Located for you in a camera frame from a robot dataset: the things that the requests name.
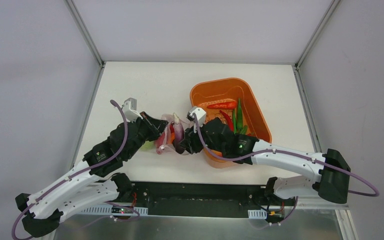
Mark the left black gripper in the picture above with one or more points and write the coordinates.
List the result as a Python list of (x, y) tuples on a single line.
[(148, 125)]

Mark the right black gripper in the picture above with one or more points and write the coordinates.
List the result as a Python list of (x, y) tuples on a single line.
[(192, 141)]

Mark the purple toy eggplant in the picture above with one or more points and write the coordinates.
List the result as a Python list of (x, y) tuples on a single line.
[(178, 134)]

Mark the red toy chili pepper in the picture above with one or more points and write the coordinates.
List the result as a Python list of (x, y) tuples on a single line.
[(160, 144)]

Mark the clear pink zip top bag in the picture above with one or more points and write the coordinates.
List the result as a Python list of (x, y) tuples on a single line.
[(169, 118)]

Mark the orange toy tangerine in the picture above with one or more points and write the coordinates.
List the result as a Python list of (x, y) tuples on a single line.
[(170, 138)]

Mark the green toy cabbage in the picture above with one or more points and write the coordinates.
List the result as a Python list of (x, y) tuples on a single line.
[(148, 146)]

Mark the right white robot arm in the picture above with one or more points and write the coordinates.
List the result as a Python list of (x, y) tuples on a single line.
[(318, 174)]

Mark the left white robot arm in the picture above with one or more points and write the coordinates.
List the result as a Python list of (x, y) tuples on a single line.
[(92, 180)]

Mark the orange plastic basket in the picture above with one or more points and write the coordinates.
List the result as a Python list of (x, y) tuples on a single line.
[(226, 90)]

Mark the dark green toy cucumber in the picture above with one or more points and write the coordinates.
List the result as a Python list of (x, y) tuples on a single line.
[(234, 121)]

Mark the long green toy pepper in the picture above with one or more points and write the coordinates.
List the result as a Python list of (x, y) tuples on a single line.
[(239, 115)]

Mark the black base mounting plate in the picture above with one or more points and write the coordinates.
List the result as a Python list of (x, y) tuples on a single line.
[(201, 200)]

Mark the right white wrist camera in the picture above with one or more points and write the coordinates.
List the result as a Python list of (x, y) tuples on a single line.
[(197, 116)]

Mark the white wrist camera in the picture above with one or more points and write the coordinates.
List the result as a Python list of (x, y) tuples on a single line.
[(129, 109), (197, 116)]

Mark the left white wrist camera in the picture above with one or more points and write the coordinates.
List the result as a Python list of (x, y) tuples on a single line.
[(129, 109)]

